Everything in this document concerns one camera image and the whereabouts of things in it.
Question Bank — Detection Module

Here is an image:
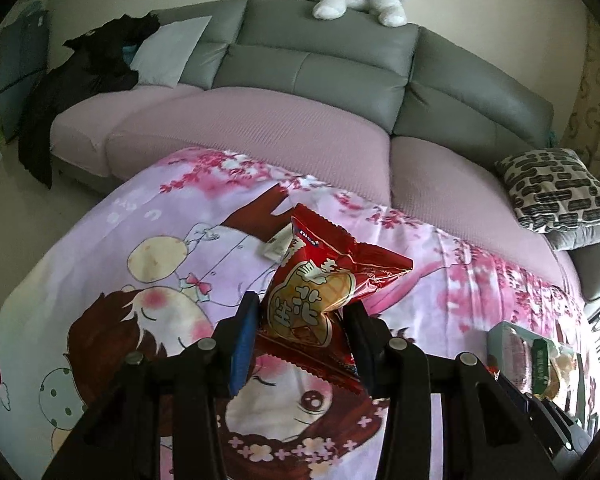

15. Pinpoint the plain grey pillow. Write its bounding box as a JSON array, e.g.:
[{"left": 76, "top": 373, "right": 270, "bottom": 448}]
[{"left": 545, "top": 220, "right": 600, "bottom": 252}]

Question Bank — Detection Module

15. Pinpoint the red snack packet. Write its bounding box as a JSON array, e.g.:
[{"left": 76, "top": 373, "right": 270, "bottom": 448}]
[{"left": 254, "top": 204, "right": 415, "bottom": 396}]

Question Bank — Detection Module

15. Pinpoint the blue-grey refrigerator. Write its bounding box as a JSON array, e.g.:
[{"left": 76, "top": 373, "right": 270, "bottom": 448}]
[{"left": 0, "top": 7, "right": 51, "bottom": 143}]

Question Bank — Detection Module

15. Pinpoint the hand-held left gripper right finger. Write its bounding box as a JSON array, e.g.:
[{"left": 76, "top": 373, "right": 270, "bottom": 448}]
[{"left": 341, "top": 301, "right": 566, "bottom": 480}]

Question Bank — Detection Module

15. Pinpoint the printed cartoon blanket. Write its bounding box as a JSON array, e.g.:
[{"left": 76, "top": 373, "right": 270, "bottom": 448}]
[{"left": 0, "top": 147, "right": 600, "bottom": 480}]

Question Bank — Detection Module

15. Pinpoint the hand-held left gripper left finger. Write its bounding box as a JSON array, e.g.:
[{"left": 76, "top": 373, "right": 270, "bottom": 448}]
[{"left": 42, "top": 291, "right": 261, "bottom": 480}]

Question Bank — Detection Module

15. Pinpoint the black clothing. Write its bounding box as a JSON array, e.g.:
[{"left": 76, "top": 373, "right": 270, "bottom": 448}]
[{"left": 19, "top": 12, "right": 161, "bottom": 190}]

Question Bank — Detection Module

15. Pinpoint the bun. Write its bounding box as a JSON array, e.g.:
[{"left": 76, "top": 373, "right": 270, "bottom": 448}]
[{"left": 552, "top": 350, "right": 586, "bottom": 396}]

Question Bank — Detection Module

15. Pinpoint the light grey pillow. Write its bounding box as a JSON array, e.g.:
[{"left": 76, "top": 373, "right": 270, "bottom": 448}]
[{"left": 130, "top": 15, "right": 213, "bottom": 86}]

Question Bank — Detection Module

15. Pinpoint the black white patterned pillow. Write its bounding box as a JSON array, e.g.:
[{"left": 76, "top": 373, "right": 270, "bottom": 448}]
[{"left": 495, "top": 147, "right": 600, "bottom": 233}]

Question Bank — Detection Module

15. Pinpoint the green snack packet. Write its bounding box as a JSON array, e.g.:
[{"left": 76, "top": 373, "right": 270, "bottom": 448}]
[{"left": 530, "top": 337, "right": 561, "bottom": 401}]

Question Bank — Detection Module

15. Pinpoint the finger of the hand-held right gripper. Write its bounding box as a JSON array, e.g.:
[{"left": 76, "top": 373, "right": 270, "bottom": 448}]
[{"left": 495, "top": 370, "right": 546, "bottom": 423}]

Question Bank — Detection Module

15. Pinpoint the grey sofa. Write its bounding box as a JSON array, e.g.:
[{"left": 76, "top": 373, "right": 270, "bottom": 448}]
[{"left": 47, "top": 0, "right": 600, "bottom": 311}]

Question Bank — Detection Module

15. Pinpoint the white snack packet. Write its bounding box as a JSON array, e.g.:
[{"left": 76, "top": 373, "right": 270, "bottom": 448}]
[{"left": 264, "top": 225, "right": 293, "bottom": 263}]

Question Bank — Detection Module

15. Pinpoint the pink sofa seat cover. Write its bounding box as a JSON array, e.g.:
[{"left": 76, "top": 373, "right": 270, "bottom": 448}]
[{"left": 50, "top": 82, "right": 581, "bottom": 291}]

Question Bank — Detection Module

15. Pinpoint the teal shallow box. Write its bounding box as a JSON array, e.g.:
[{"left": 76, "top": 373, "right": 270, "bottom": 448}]
[{"left": 486, "top": 322, "right": 600, "bottom": 428}]

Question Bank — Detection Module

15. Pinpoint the pink snack packet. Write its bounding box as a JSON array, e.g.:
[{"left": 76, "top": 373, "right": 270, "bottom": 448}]
[{"left": 502, "top": 332, "right": 533, "bottom": 383}]

